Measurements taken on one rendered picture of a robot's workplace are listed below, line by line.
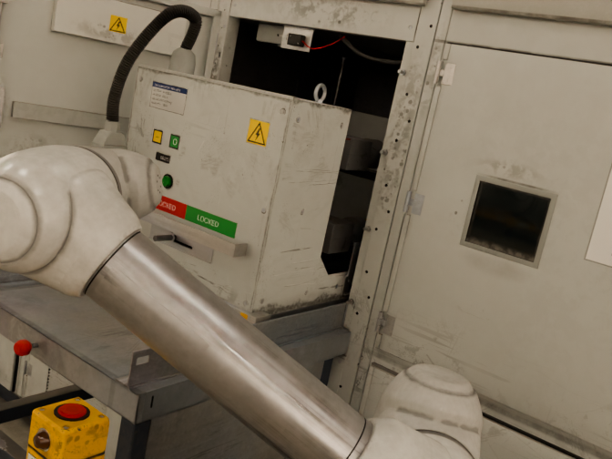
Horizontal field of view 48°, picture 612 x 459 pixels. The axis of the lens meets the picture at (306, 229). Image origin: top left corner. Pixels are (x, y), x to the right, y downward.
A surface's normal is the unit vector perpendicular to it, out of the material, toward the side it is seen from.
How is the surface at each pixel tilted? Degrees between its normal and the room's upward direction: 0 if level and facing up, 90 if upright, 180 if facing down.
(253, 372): 64
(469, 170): 90
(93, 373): 90
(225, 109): 90
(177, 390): 90
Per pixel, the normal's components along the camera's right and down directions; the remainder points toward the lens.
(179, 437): 0.78, 0.28
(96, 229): 0.59, -0.09
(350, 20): -0.59, 0.04
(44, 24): 0.56, 0.27
